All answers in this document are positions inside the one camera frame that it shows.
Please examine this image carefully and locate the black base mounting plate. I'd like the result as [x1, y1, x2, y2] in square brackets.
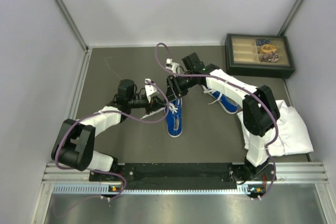
[88, 163, 278, 190]

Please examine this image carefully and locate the floral item in box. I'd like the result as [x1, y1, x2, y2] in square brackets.
[260, 52, 280, 63]

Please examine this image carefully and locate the yellow item in box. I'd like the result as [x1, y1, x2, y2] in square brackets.
[260, 44, 278, 54]

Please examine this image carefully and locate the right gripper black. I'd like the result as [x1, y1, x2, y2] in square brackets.
[164, 72, 196, 105]

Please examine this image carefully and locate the white folded shirt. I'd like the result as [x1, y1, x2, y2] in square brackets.
[237, 100, 314, 158]

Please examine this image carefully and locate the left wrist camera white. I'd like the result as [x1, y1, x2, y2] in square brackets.
[144, 78, 159, 103]

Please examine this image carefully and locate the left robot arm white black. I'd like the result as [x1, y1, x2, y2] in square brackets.
[51, 79, 169, 180]

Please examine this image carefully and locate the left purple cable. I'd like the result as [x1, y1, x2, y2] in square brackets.
[54, 81, 171, 204]

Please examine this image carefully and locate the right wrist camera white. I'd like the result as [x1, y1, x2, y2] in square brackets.
[165, 58, 181, 74]

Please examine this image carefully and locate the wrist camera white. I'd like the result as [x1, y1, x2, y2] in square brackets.
[144, 78, 159, 103]
[165, 58, 181, 74]

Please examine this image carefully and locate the blue patterned item in box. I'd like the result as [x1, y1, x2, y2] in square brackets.
[256, 39, 270, 47]

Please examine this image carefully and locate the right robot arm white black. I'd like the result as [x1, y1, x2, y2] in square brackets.
[164, 53, 280, 180]

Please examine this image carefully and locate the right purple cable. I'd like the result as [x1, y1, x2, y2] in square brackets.
[155, 42, 280, 200]

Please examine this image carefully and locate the blue sneaker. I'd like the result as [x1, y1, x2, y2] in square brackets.
[166, 98, 183, 137]
[217, 94, 238, 114]

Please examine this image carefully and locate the purple cable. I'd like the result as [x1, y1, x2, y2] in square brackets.
[54, 81, 171, 204]
[155, 42, 280, 200]

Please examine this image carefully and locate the grey slotted cable duct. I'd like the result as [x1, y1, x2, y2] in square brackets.
[53, 184, 261, 195]

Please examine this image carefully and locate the black compartment display box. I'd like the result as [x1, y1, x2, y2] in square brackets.
[224, 34, 296, 79]

